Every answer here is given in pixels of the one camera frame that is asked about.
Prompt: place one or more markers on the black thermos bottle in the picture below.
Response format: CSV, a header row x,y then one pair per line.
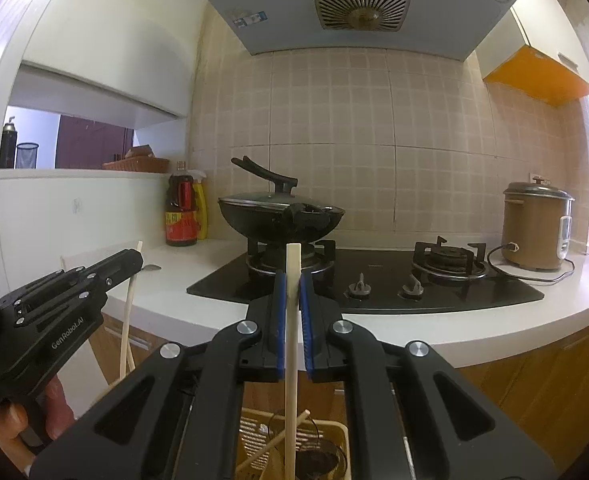
x,y
8,144

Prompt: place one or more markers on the wooden chopstick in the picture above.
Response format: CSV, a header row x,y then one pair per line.
x,y
127,363
273,442
293,275

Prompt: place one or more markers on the wicker tray on ledge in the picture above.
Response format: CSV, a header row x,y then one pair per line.
x,y
139,159

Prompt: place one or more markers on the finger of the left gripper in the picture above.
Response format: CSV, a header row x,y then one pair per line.
x,y
116,268

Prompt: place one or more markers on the black gas stove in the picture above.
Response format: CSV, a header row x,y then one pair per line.
x,y
430,278

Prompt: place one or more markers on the wooden base cabinets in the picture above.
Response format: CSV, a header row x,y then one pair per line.
x,y
544,391

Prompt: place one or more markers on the orange white wall cabinet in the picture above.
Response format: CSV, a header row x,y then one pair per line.
x,y
535,49

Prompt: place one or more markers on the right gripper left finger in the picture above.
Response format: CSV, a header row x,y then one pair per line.
x,y
176,417

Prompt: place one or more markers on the black wok with lid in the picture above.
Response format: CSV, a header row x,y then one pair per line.
x,y
277,217

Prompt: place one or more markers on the person's left hand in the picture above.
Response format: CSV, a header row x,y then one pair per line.
x,y
14,420

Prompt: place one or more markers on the range hood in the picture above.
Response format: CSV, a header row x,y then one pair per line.
x,y
447,28

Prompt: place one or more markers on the brown rice cooker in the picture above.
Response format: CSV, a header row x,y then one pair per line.
x,y
537,226

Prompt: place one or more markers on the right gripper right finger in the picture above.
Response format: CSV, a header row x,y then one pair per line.
x,y
410,414

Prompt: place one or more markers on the black mesh cup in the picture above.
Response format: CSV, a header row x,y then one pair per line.
x,y
26,155

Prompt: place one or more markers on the yellow bottle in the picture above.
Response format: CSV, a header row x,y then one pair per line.
x,y
201,208

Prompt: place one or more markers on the soy sauce bottle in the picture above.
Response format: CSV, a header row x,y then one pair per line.
x,y
181,228

